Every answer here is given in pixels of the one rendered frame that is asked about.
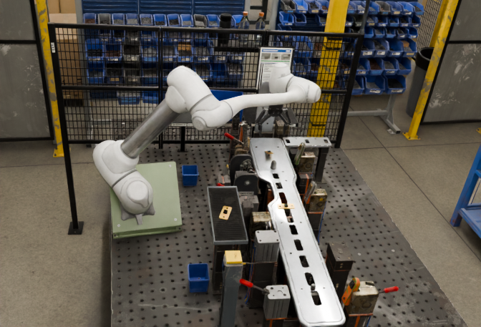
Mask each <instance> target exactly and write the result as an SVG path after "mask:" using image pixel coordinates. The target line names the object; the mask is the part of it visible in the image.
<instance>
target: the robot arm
mask: <svg viewBox="0 0 481 327"><path fill-rule="evenodd" d="M167 85H168V86H169V87H168V89H167V92H166V94H165V98H164V100H163V101H162V102H161V103H160V104H159V105H158V106H157V107H156V108H155V109H154V110H153V111H152V112H151V113H150V114H149V115H148V116H147V118H146V119H145V120H144V121H143V122H142V123H141V124H140V125H139V126H138V127H137V128H136V129H135V130H134V131H133V132H132V133H131V134H130V135H129V136H128V137H127V138H126V139H125V140H118V141H113V140H107V141H104V142H101V143H100V144H98V146H96V147H95V149H94V151H93V160H94V163H95V165H96V168H97V169H98V171H99V173H100V174H101V176H103V178H104V179H105V181H106V182H107V183H108V184H109V186H110V187H111V188H112V189H113V190H114V192H115V194H116V196H117V197H118V198H119V200H120V207H121V213H122V214H121V219H122V220H127V219H129V218H136V220H137V224H138V225H141V224H142V216H144V215H154V214H155V213H156V211H155V209H154V206H153V202H152V199H153V190H152V187H151V184H150V182H148V181H147V180H146V179H145V178H144V177H143V176H142V175H141V174H140V173H139V172H138V171H137V169H136V168H135V167H136V165H137V163H138V161H139V154H140V153H141V152H142V151H143V150H144V149H145V148H146V147H147V146H148V145H149V144H150V143H151V142H152V141H153V140H154V139H155V138H156V137H157V136H158V135H160V134H161V133H162V132H163V131H164V130H165V129H166V128H167V127H168V126H169V125H170V124H171V123H172V122H173V121H174V120H175V119H176V118H177V117H178V116H179V115H180V114H182V113H186V112H189V113H190V114H191V115H192V123H193V126H194V127H195V128H196V129H197V130H200V131H210V130H214V129H217V128H219V127H221V126H223V125H224V124H225V123H227V122H228V121H229V120H231V119H232V118H233V117H234V116H235V115H236V114H237V113H238V112H239V111H241V110H242V109H245V108H248V107H260V106H268V105H269V107H268V109H265V108H263V110H262V112H261V113H260V115H259V116H258V118H257V120H256V124H257V125H258V130H259V135H260V137H261V133H262V124H263V123H264V122H265V121H266V120H267V119H268V118H270V117H278V116H279V117H280V118H281V119H282V120H283V121H284V126H283V136H284V137H285V133H286V130H287V129H288V125H291V124H292V123H291V120H290V117H289V115H288V110H287V108H285V109H283V104H288V103H292V102H294V103H296V104H299V103H306V102H307V103H315V102H317V101H318V100H319V98H320V96H321V90H320V87H319V86H318V85H317V84H315V83H313V82H311V81H309V80H307V79H304V78H300V77H295V76H293V75H292V74H291V71H290V69H289V66H288V65H287V64H284V63H277V64H275V65H274V66H273V68H272V70H271V74H270V78H269V94H247V95H242V96H238V97H234V98H230V99H225V100H221V101H218V100H217V99H216V98H215V97H214V96H213V94H212V93H211V91H210V90H209V88H208V86H207V85H206V84H205V82H204V81H203V80H202V79H201V78H200V77H199V76H198V75H197V74H196V73H195V72H194V71H193V70H191V69H189V68H187V67H184V66H181V67H177V68H176V69H174V70H172V71H171V73H169V75H168V77H167ZM266 112H268V113H267V115H266V116H265V117H264V118H263V119H262V117H263V116H264V114H265V113H266ZM282 112H284V113H286V116H287V118H288V122H287V121H286V120H285V118H284V117H283V116H282V114H281V113H282Z"/></svg>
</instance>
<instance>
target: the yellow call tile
mask: <svg viewBox="0 0 481 327"><path fill-rule="evenodd" d="M225 258H226V263H227V264H230V263H242V258H241V252H240V251H239V250H232V251H225Z"/></svg>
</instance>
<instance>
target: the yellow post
mask: <svg viewBox="0 0 481 327"><path fill-rule="evenodd" d="M348 5H349V0H330V2H329V10H328V15H327V19H326V27H325V31H324V32H341V33H344V27H345V22H346V11H347V8H348ZM327 38H328V37H324V42H327ZM328 42H331V37H329V38H328ZM337 46H338V44H335V45H334V43H331V47H330V43H327V46H326V43H324V44H323V49H322V50H325V49H326V50H329V47H330V50H333V49H334V50H337ZM332 52H333V51H330V52H329V51H326V53H325V51H322V52H321V56H320V57H321V58H324V54H325V58H328V55H329V58H331V56H332ZM339 53H340V52H337V54H336V52H335V51H334V53H333V56H332V58H335V57H336V58H339ZM334 61H335V59H332V60H331V59H328V63H327V59H324V65H325V66H326V63H327V66H330V63H331V66H333V65H334ZM336 68H337V67H331V68H330V72H329V67H327V68H326V67H323V70H322V73H325V71H326V73H332V72H333V69H334V72H333V73H336ZM324 75H325V79H324ZM328 75H329V74H321V80H327V79H328ZM319 82H320V86H319ZM323 82H324V86H323ZM326 83H327V81H316V84H317V85H318V86H319V87H322V86H323V87H326ZM330 83H331V81H328V83H327V87H330ZM320 98H321V102H320ZM320 98H319V100H318V101H317V103H316V109H315V114H314V109H312V110H311V113H310V114H311V115H317V114H318V115H324V113H325V109H326V108H327V109H326V113H325V115H328V111H329V110H328V108H329V105H330V102H327V98H328V95H325V98H324V95H321V96H320ZM323 101H325V102H324V105H323ZM319 102H320V106H319ZM326 102H327V106H326ZM322 106H323V110H322V114H321V109H322ZM318 108H319V113H318V110H317V109H318ZM313 117H314V122H313ZM320 117H321V121H320ZM316 118H317V123H315V121H316ZM326 119H327V116H325V117H324V116H318V117H317V116H311V117H310V122H309V126H308V128H311V126H312V128H315V125H316V128H322V125H323V128H325V126H326V123H325V122H326ZM319 121H320V124H319ZM323 121H324V124H323ZM312 122H313V125H312ZM317 132H318V129H315V133H314V129H312V130H311V129H308V135H309V134H311V135H313V134H315V135H317ZM320 134H322V135H323V134H324V130H322V132H321V130H319V132H318V135H320Z"/></svg>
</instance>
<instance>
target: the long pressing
mask: <svg viewBox="0 0 481 327"><path fill-rule="evenodd" d="M268 150H270V151H271V152H273V154H270V156H268V154H267V153H266V152H265V151H268ZM249 152H250V155H251V157H252V159H253V161H252V163H253V167H254V170H255V171H256V174H257V176H258V179H259V180H262V181H264V182H266V183H268V184H269V185H270V186H271V191H272V193H273V197H274V200H273V201H271V202H270V203H269V204H268V207H267V209H268V212H269V213H270V215H271V219H272V222H271V224H272V228H273V230H277V232H278V236H279V239H280V245H279V253H280V256H281V260H282V263H283V268H284V271H285V274H286V279H287V281H288V286H289V289H290V292H291V297H292V299H293V304H294V307H295V310H296V315H297V317H298V322H299V323H300V324H301V325H302V326H304V327H334V326H342V325H344V323H345V320H346V317H345V315H344V312H343V309H342V307H341V304H340V302H339V298H338V296H337V294H336V291H335V288H334V285H333V283H332V280H331V277H330V275H329V272H328V269H327V267H326V264H325V262H324V259H323V256H322V254H321V251H320V248H319V245H318V243H317V241H316V237H315V235H314V232H313V230H312V227H311V224H310V222H309V219H308V216H307V214H306V211H305V208H304V206H303V203H302V201H301V198H300V195H299V193H298V190H297V187H296V179H297V175H296V172H295V170H294V168H293V165H292V162H291V159H290V157H289V155H288V152H287V149H286V146H285V144H284V142H283V140H282V139H280V138H250V144H249ZM273 160H275V161H276V169H274V170H272V169H271V162H272V161H273ZM282 171H283V172H282ZM273 174H278V177H279V179H274V178H273ZM285 180H287V181H285ZM276 183H281V186H282V189H278V188H277V187H276ZM280 192H283V193H284V195H285V197H286V200H287V203H288V204H291V203H293V204H294V207H295V209H278V206H277V204H282V202H281V199H280V196H279V193H280ZM284 210H290V211H291V215H292V218H293V221H294V223H288V221H287V218H286V214H285V212H284ZM300 222H301V223H300ZM289 225H295V226H296V230H297V233H298V235H292V234H291V230H290V227H289ZM294 240H300V241H301V245H302V248H303V250H297V249H296V246H295V243H294ZM290 253H292V254H290ZM299 256H305V257H306V260H307V263H308V268H304V267H302V265H301V261H300V258H299ZM305 273H310V274H311V275H312V278H313V280H314V283H315V284H316V290H315V291H312V290H311V288H310V287H311V285H308V283H307V280H306V276H305ZM301 289H303V290H301ZM311 292H317V293H318V295H319V298H320V301H321V305H320V306H316V305H314V301H313V298H312V296H311Z"/></svg>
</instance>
